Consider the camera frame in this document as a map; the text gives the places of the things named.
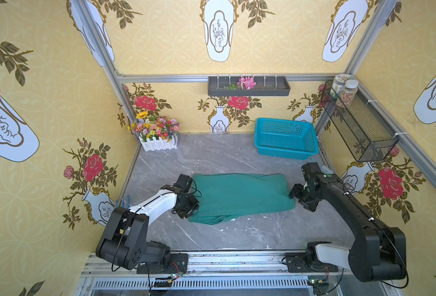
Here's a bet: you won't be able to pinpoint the jar with colourful beads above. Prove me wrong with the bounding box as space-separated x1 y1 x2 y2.
336 79 359 107

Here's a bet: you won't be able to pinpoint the green long pants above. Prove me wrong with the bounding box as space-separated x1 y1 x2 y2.
188 174 295 225

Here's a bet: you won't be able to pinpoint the jar with yellow label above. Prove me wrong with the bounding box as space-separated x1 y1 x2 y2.
330 74 353 97

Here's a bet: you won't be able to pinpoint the flower box white fence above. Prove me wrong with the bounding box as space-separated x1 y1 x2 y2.
127 111 180 152

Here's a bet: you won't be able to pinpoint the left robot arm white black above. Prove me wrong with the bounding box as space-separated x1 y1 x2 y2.
95 182 199 272

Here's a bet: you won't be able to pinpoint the dark grey wall shelf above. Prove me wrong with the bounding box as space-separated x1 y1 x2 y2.
208 75 291 97

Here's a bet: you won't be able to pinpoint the small brush clear handle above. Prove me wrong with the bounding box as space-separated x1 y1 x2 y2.
320 165 334 175

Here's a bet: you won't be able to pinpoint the toy rake yellow handle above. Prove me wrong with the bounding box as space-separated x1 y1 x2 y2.
116 196 130 208

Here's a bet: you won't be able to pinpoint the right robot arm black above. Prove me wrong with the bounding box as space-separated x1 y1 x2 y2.
289 173 408 282

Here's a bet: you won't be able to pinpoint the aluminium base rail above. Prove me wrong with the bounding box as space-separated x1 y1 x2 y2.
73 250 403 296

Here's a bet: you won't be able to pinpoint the teal plastic basket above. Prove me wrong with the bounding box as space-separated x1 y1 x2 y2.
254 118 319 160

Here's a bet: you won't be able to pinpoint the pink artificial flower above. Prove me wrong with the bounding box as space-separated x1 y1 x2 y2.
238 76 256 90

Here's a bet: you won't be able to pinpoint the black wire mesh basket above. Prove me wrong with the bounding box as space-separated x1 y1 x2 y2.
321 81 399 162

